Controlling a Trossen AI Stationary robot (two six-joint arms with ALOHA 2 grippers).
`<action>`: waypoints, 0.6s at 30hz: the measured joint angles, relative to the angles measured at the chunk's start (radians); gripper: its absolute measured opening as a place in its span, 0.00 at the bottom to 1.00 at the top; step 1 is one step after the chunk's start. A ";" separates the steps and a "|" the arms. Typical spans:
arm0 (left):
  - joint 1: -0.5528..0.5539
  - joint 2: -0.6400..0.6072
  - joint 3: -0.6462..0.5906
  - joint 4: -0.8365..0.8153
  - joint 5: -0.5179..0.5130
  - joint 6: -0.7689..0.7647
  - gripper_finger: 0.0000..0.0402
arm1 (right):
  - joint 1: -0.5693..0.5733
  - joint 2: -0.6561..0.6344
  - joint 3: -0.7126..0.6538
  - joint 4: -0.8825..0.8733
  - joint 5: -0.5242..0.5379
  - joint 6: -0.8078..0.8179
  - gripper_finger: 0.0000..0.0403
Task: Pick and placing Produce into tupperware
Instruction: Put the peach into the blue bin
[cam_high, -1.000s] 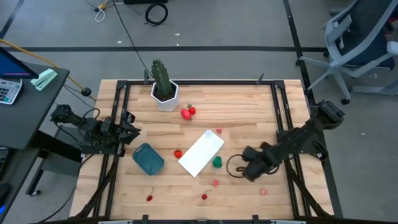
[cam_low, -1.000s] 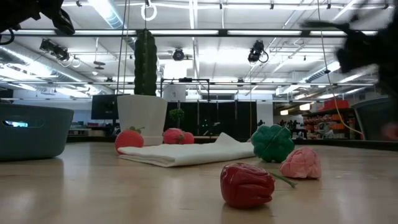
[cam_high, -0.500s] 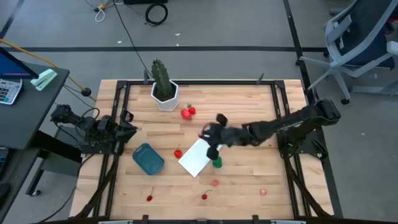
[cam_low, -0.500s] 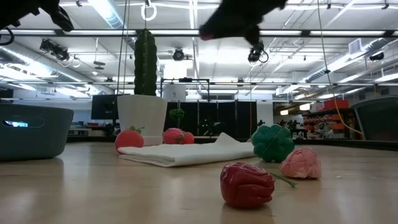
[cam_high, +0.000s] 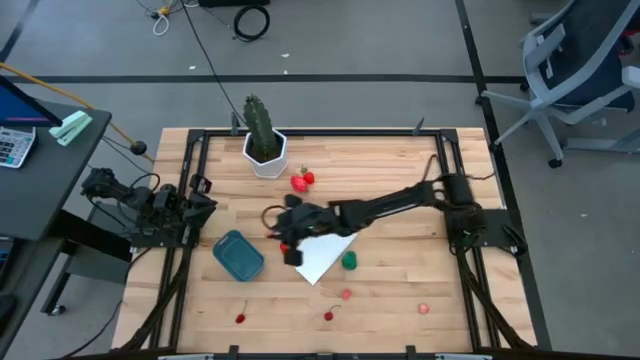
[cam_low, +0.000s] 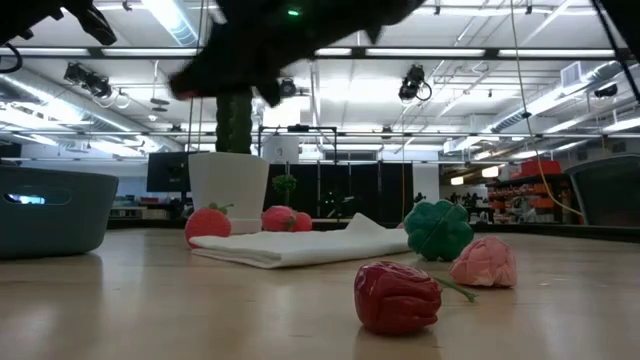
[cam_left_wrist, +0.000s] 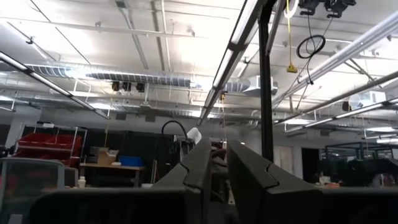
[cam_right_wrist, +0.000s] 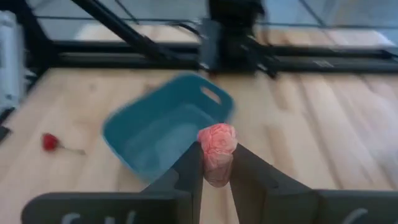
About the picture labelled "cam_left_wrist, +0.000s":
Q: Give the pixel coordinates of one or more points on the small white bottle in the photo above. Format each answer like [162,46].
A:
[81,183]

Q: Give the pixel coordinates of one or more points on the grey mesh office chair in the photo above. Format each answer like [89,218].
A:
[31,180]

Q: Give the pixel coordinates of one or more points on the white ceiling air unit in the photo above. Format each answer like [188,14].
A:
[253,85]

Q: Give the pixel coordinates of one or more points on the black overhead camera unit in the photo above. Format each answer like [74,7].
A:
[339,6]
[309,4]

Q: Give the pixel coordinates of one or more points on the wooden background table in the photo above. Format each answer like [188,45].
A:
[112,167]

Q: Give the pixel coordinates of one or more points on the linear pendant ceiling light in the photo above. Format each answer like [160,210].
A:
[46,81]
[230,59]
[357,111]

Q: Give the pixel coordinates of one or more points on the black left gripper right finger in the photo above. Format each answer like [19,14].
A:
[258,186]

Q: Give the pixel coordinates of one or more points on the black ceiling-hung camera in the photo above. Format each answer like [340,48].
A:
[140,87]

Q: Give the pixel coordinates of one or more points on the brown cardboard box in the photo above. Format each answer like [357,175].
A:
[105,157]

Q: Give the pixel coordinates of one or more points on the silver spiral air duct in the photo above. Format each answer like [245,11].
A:
[140,78]

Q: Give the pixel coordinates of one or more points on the black partition panel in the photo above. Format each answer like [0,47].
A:
[140,146]

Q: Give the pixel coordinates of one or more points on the long white ceiling tube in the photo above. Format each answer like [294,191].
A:
[342,53]

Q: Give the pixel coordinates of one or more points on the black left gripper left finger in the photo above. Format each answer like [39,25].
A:
[199,174]

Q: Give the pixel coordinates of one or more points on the blue plastic bin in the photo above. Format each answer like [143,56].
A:
[130,161]

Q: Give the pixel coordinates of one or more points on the red storage bin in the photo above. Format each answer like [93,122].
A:
[65,140]
[32,139]

